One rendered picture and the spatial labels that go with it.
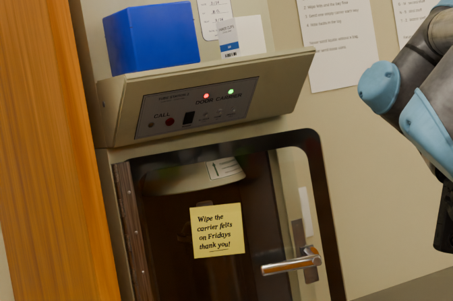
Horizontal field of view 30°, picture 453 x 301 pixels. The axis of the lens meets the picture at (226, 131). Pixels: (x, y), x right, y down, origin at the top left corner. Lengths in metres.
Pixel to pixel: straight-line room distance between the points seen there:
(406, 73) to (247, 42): 0.26
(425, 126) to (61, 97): 0.49
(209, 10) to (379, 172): 0.85
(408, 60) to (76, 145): 0.54
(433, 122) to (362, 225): 1.11
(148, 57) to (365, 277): 1.05
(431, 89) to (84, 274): 0.55
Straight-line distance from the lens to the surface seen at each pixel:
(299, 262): 1.24
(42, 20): 1.18
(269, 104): 1.33
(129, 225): 1.26
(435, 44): 1.32
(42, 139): 1.27
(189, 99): 1.23
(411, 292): 2.00
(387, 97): 1.33
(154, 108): 1.21
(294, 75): 1.31
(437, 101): 0.95
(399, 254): 2.12
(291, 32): 1.94
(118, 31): 1.21
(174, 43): 1.19
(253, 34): 1.29
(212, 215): 1.26
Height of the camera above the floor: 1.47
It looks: 3 degrees down
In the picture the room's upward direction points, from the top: 10 degrees counter-clockwise
